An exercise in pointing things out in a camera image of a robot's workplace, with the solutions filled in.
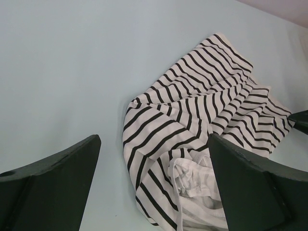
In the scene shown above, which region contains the black white striped tank top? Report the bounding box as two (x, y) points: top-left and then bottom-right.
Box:
(123, 33), (293, 231)

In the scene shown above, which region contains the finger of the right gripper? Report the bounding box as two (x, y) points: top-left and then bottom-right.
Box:
(288, 110), (308, 135)

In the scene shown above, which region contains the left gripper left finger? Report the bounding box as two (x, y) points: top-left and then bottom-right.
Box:
(0, 135), (101, 231)

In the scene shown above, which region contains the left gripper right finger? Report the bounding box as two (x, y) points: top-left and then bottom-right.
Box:
(208, 134), (308, 231)

